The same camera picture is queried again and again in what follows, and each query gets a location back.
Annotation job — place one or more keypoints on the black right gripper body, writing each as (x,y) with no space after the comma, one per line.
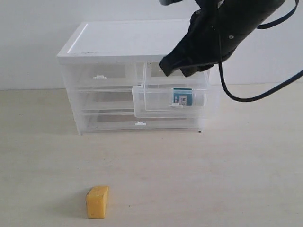
(199,49)

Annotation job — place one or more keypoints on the white capped teal bottle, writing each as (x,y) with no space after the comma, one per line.
(188,97)

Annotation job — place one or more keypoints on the yellow sponge block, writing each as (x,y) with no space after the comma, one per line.
(96,202)

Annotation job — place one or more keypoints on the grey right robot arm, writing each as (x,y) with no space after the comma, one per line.
(240,17)

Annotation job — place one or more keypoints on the white plastic drawer cabinet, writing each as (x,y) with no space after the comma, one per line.
(117,42)

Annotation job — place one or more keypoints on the clear middle wide drawer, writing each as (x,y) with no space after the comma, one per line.
(104,99)

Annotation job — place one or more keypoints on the clear wide drawer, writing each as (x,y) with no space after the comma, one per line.
(128,121)
(104,99)

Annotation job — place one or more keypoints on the clear bottom wide drawer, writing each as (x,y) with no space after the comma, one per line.
(128,121)

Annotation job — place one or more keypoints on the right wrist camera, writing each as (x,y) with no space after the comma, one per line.
(168,2)

